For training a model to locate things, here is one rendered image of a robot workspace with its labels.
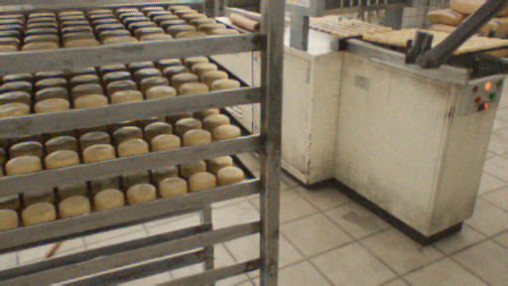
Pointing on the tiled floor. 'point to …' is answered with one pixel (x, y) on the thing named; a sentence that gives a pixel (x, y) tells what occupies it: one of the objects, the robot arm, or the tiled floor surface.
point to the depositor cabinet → (298, 107)
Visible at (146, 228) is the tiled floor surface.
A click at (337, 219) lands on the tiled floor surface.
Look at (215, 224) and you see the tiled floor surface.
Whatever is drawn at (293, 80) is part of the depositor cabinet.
